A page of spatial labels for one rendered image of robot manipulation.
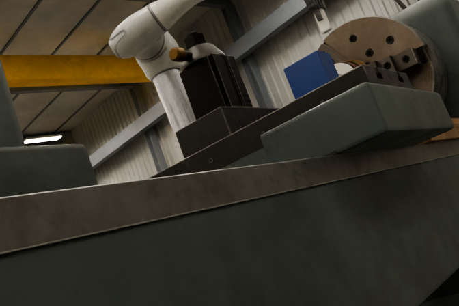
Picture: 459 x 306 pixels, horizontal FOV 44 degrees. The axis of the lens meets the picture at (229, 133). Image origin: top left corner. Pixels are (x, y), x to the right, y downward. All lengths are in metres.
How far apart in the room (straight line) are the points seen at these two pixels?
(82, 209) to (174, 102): 1.56
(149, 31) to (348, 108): 1.24
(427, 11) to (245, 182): 1.13
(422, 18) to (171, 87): 0.83
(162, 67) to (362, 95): 1.34
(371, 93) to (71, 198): 0.38
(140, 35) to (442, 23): 0.88
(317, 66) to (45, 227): 0.83
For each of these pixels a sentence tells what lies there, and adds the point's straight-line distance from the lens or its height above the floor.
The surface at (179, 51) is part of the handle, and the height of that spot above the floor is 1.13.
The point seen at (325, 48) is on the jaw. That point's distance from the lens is 1.39.
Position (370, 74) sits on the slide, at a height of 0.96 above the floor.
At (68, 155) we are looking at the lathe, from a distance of 0.43.
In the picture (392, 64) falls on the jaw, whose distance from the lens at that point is 1.31.
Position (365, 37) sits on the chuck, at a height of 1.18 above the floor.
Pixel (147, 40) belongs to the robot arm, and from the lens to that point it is 1.81.
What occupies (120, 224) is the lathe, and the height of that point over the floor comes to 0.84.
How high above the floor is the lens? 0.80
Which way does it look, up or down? 12 degrees up
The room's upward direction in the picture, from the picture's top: 20 degrees counter-clockwise
